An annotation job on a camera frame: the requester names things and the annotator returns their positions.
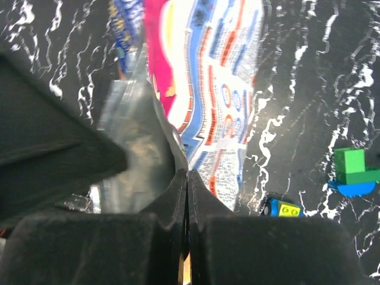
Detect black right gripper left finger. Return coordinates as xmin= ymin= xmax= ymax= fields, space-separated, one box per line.
xmin=1 ymin=170 xmax=187 ymax=284

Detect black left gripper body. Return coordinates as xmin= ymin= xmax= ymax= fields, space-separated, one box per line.
xmin=1 ymin=47 xmax=128 ymax=221

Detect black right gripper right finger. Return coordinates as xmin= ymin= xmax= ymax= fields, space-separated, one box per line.
xmin=188 ymin=171 xmax=372 ymax=284

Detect pink pet food bag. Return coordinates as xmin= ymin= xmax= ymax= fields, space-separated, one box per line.
xmin=99 ymin=1 xmax=264 ymax=213

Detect blue orange toy car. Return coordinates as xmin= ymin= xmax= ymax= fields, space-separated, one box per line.
xmin=260 ymin=195 xmax=303 ymax=217

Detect green blue toy blocks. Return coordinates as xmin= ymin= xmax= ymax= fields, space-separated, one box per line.
xmin=328 ymin=147 xmax=379 ymax=198

